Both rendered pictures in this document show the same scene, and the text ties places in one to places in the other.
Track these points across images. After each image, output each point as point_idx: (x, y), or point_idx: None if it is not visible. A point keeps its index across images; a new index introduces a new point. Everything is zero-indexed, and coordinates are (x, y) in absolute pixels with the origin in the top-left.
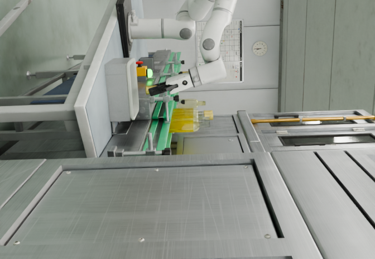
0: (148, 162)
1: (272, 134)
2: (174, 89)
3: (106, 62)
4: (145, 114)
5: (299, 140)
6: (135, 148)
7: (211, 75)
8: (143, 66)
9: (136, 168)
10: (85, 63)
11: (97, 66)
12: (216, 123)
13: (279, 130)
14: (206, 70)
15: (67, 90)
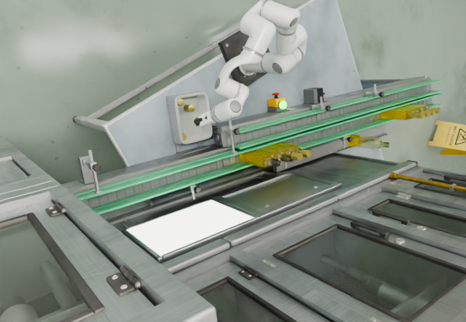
0: (19, 163)
1: (387, 195)
2: (200, 122)
3: (173, 94)
4: (220, 142)
5: (399, 210)
6: (156, 165)
7: (220, 112)
8: (279, 98)
9: (15, 166)
10: None
11: (150, 97)
12: (363, 169)
13: (402, 192)
14: (218, 107)
15: None
